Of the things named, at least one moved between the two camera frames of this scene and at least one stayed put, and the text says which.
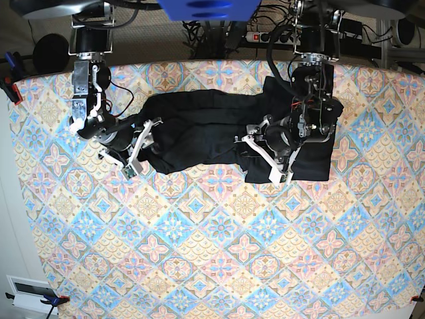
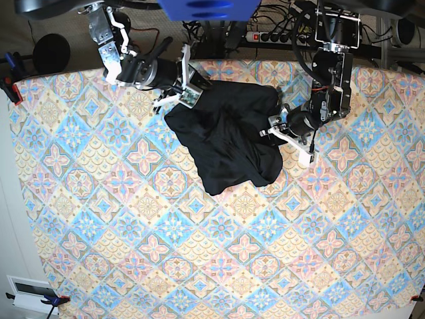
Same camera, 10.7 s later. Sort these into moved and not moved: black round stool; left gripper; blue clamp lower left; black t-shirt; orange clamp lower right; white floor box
Moved: black t-shirt; left gripper
Not moved: black round stool; blue clamp lower left; white floor box; orange clamp lower right
